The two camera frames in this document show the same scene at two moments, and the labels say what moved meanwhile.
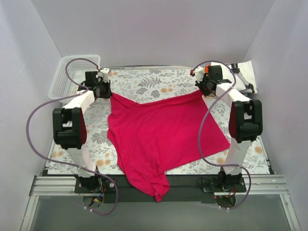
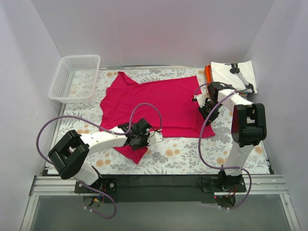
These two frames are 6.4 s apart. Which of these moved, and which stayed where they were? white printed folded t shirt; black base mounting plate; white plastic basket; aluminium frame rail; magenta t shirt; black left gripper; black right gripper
Moved: magenta t shirt; black right gripper; black left gripper
Stayed: aluminium frame rail; white plastic basket; black base mounting plate; white printed folded t shirt
